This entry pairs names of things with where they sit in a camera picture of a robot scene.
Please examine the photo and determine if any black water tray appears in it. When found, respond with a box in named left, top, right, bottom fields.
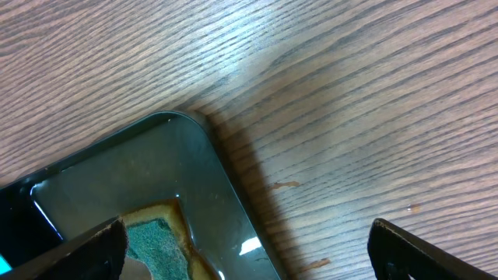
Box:
left=1, top=111, right=288, bottom=279

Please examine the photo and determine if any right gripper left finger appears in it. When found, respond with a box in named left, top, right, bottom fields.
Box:
left=1, top=217, right=128, bottom=280

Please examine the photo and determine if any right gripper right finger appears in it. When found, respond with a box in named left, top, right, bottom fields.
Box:
left=367, top=219, right=497, bottom=280

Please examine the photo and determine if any green yellow sponge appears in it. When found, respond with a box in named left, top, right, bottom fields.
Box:
left=120, top=199, right=221, bottom=280

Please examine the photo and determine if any water droplet on table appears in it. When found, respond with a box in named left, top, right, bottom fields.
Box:
left=407, top=204, right=421, bottom=214

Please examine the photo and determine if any teal plastic tray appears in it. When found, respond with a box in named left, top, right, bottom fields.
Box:
left=0, top=256, right=12, bottom=275

